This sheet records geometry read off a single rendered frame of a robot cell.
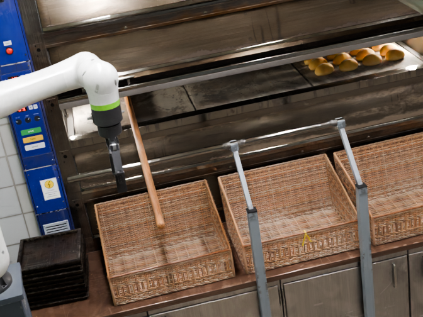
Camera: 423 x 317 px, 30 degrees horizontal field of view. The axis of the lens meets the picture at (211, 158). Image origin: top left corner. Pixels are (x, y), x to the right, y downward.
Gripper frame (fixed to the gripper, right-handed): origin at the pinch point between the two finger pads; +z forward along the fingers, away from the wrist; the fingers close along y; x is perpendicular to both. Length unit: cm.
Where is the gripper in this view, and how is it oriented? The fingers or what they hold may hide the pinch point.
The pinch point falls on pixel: (119, 179)
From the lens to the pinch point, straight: 256.5
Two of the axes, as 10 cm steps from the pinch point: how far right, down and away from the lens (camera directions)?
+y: 2.4, 4.0, -8.8
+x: 9.6, -2.0, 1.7
